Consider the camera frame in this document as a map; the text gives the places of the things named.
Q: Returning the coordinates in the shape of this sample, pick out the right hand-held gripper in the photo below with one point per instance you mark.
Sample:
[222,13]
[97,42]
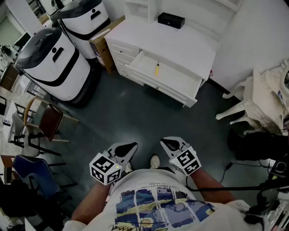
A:
[180,153]

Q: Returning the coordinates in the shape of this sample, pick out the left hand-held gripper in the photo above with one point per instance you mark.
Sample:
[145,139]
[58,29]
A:
[113,155]

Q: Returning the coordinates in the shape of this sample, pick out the white drawer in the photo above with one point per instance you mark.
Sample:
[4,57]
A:
[173,76]

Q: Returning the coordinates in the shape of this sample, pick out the yellow screwdriver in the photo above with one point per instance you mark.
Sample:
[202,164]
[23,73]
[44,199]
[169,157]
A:
[156,69]

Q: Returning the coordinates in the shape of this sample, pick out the person's right forearm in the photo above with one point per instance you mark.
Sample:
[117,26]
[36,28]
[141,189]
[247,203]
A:
[210,187]

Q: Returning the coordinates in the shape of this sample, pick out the person's left forearm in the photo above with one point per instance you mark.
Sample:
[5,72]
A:
[90,203]

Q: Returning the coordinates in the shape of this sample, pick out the person's left white shoe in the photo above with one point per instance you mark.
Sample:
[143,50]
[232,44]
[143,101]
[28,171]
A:
[128,167]

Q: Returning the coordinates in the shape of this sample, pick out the person's white shoe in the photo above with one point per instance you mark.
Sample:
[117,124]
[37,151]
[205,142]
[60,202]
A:
[128,167]
[155,161]

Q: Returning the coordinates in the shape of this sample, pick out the person's black trousers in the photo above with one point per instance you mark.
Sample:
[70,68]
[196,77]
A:
[166,169]

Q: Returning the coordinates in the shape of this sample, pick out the person's right white shoe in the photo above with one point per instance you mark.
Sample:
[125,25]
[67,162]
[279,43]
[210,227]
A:
[155,161]

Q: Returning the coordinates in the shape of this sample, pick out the white printed t-shirt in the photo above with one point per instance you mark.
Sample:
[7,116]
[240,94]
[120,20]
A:
[146,180]

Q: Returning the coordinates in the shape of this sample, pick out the wooden chair with brown seat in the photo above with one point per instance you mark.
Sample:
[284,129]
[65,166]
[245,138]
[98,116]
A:
[50,121]

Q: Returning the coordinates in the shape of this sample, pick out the blue chair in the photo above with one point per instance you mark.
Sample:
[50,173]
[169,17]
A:
[43,178]

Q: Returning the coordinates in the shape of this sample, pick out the black bag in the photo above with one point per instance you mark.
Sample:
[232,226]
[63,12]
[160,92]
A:
[255,144]

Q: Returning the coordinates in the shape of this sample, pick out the ornate white table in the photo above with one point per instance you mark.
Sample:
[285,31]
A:
[259,99]

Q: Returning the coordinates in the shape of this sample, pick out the white and black robot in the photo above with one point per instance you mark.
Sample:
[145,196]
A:
[61,74]
[88,24]

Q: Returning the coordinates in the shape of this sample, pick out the brown cardboard box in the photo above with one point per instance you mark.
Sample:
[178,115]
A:
[106,54]

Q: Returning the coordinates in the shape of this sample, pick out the white desk with hutch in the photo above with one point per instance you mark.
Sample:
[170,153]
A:
[162,42]

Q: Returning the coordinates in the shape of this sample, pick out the black box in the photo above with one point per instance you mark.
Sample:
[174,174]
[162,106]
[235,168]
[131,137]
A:
[170,20]

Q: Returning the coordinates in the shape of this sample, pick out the grey chair with black frame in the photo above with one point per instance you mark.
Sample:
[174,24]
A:
[18,126]

